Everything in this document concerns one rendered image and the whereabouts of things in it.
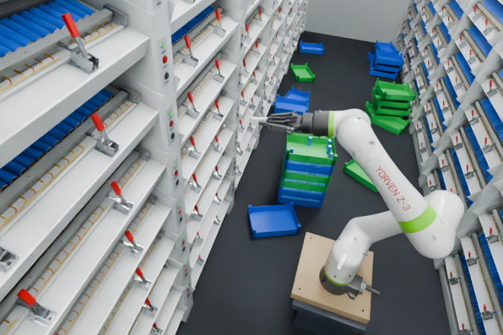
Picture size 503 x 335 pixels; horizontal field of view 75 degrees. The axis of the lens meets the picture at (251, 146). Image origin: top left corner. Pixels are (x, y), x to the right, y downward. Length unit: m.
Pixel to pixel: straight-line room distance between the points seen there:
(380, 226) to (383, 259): 0.78
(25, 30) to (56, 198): 0.28
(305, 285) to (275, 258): 0.47
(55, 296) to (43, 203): 0.20
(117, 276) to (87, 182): 0.37
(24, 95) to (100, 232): 0.38
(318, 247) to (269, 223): 0.54
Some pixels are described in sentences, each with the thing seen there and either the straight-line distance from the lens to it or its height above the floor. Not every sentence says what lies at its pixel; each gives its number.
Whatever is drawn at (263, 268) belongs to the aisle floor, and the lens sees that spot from 2.00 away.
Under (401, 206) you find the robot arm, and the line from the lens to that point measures 1.12.
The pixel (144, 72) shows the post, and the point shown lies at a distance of 0.82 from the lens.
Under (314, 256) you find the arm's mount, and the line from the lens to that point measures 1.70.
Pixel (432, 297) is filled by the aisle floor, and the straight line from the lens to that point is 2.23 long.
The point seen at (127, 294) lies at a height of 0.71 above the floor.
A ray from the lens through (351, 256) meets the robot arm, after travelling 1.45.
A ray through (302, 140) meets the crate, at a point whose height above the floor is 0.42.
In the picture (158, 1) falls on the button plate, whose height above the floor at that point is 1.50.
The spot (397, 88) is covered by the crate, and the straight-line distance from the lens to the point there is 3.48.
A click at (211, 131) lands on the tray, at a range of 1.39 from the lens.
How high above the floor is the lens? 1.72
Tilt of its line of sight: 40 degrees down
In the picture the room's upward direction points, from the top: 6 degrees clockwise
